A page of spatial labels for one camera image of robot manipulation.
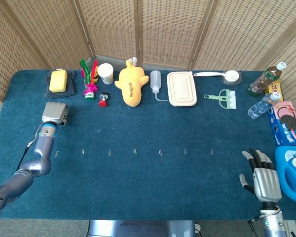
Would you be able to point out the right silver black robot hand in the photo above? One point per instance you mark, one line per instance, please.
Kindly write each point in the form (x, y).
(266, 184)

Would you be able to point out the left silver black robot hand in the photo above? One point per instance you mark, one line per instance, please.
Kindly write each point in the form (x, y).
(54, 112)

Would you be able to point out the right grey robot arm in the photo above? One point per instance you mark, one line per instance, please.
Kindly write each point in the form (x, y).
(275, 225)

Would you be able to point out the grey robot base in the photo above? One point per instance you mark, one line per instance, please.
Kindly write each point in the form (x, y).
(143, 228)

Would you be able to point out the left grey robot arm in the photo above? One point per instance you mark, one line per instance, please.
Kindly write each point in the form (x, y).
(43, 148)

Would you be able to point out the blue detergent jug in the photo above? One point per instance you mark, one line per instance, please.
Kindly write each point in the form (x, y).
(292, 172)

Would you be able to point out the yellow sponge block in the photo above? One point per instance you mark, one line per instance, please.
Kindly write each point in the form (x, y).
(58, 81)

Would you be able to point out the dark grey cloth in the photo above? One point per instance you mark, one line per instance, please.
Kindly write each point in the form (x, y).
(72, 86)

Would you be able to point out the colourful feather shuttlecock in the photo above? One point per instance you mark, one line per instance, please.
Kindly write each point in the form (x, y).
(89, 93)

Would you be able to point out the red round stamp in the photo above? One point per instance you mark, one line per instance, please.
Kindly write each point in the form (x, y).
(103, 101)

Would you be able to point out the blue pink cookie box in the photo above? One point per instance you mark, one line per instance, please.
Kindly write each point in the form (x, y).
(286, 126)

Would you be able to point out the white paper cup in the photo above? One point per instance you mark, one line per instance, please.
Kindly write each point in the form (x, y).
(105, 73)

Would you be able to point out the clear water bottle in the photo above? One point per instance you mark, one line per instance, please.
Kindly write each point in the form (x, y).
(260, 107)

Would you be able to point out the yellow plush toy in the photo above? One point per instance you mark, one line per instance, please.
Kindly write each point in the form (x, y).
(132, 84)

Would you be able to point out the blue carpet table cover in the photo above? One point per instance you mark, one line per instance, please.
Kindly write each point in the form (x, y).
(148, 123)

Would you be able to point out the yellow snack box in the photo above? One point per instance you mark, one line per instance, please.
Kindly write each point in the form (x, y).
(275, 87)

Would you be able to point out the green tea bottle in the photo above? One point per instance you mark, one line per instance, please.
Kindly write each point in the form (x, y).
(264, 80)

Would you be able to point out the clear plastic wash bottle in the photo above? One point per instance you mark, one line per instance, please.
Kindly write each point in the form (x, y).
(155, 81)

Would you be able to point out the clear glass dish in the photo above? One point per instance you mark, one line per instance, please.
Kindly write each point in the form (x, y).
(239, 80)

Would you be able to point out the white plastic ladle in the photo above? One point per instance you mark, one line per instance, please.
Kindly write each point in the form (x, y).
(230, 75)

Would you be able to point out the beige lidded lunch box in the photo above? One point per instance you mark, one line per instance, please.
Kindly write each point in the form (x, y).
(181, 89)

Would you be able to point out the woven bamboo folding screen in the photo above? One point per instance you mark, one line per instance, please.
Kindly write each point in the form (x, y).
(162, 29)

